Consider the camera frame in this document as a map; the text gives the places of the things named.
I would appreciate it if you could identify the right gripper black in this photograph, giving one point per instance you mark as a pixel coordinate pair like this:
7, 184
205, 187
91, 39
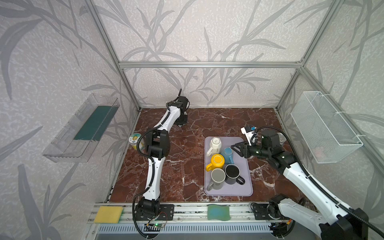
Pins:
245, 149

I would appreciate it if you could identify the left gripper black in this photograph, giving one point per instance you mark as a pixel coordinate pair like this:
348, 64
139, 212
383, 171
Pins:
181, 120

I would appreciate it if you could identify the blue patterned mug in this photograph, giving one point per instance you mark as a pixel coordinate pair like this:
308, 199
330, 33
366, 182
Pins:
228, 155

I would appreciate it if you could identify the black mug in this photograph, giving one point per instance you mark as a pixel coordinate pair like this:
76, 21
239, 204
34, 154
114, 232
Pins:
233, 175

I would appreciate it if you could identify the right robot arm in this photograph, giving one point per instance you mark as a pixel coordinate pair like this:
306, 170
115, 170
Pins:
306, 192

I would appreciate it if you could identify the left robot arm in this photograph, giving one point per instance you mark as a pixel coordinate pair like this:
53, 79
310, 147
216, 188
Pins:
157, 147

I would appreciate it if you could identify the white upside-down mug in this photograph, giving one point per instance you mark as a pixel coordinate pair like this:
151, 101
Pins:
215, 147

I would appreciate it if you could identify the yellow mug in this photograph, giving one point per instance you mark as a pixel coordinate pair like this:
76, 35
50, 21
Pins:
217, 162

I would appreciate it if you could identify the grey mug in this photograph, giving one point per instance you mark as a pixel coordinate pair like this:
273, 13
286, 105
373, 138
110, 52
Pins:
217, 181

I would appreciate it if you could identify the lilac tray mat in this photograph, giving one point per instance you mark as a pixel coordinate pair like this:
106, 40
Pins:
236, 189

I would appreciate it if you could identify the metal tin can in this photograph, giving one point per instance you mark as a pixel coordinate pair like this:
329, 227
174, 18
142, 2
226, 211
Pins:
282, 138

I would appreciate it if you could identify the green sponge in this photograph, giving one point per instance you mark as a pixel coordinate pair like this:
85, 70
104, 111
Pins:
218, 212

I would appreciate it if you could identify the right circuit board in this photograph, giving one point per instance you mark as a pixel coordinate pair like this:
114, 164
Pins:
280, 231

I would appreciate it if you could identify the circuit board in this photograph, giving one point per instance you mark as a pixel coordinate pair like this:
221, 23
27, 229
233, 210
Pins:
280, 231
156, 227

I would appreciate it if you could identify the left circuit board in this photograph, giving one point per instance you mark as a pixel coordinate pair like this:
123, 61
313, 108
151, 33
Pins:
156, 227

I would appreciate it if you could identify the yellow sponge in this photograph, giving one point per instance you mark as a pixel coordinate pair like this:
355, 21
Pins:
108, 215

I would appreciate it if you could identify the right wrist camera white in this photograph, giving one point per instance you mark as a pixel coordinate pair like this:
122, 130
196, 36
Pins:
248, 131

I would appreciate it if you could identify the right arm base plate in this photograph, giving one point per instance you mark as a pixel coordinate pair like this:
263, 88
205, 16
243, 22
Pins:
264, 211

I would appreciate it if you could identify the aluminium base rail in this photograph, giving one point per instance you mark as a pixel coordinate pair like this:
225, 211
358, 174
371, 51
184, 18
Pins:
203, 218

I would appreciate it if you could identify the white wire basket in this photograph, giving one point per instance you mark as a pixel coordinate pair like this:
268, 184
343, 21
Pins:
327, 134

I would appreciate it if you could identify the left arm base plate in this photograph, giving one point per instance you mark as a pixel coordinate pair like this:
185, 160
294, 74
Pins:
164, 213

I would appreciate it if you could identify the clear plastic wall shelf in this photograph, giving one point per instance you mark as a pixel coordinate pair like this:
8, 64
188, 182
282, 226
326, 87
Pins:
79, 138

